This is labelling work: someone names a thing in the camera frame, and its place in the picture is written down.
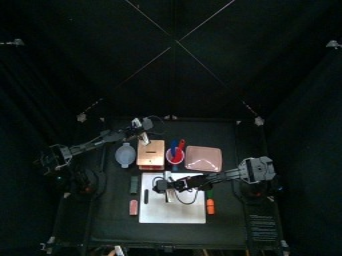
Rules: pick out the red toy utensil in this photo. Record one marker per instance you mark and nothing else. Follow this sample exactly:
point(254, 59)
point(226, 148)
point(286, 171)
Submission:
point(180, 146)

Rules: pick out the orange toy piece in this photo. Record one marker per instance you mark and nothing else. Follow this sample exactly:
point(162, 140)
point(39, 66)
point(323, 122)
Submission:
point(210, 206)

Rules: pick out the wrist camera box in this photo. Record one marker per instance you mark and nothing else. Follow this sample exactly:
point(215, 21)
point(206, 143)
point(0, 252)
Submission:
point(160, 185)
point(135, 122)

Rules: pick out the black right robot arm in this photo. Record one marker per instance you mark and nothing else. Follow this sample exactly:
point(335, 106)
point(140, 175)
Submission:
point(227, 174)

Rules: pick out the wooden drawer cabinet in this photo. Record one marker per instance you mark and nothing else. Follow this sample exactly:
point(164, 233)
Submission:
point(150, 153)

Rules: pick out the clear plastic bowl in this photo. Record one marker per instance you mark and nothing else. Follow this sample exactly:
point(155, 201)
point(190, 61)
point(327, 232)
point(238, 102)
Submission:
point(124, 155)

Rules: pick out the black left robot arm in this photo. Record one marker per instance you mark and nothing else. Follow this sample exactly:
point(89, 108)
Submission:
point(88, 144)

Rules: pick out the red drawer with wooden knob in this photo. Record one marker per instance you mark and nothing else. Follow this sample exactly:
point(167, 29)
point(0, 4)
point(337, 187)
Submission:
point(151, 168)

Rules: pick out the orange eraser left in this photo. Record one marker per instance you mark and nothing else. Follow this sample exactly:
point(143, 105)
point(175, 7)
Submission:
point(133, 207)

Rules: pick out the pink square tray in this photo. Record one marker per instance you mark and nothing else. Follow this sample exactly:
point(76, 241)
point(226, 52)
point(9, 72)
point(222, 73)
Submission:
point(203, 159)

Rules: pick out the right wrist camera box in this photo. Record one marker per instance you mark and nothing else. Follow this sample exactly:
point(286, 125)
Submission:
point(160, 185)

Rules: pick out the blue toy utensil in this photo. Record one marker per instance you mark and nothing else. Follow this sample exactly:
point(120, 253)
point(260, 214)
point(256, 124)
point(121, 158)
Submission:
point(174, 146)

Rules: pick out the red plastic cup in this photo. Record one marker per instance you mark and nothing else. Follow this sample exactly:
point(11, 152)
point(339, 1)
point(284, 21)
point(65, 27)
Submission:
point(171, 160)

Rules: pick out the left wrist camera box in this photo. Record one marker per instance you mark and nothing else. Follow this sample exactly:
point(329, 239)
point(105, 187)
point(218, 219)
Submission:
point(135, 122)

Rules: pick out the black ribbed pad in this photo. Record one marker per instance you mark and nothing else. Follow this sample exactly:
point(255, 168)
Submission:
point(262, 228)

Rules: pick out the white cutting board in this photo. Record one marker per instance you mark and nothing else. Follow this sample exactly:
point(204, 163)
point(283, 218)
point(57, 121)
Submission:
point(174, 211)

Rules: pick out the green striped block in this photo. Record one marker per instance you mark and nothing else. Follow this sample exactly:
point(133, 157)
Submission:
point(133, 184)

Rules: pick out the metal frame corner bracket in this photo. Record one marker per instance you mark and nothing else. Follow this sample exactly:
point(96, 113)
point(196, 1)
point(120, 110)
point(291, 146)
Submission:
point(259, 121)
point(81, 117)
point(333, 43)
point(16, 42)

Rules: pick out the black marker pen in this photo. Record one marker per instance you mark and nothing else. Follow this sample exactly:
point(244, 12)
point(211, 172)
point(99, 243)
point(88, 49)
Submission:
point(145, 196)

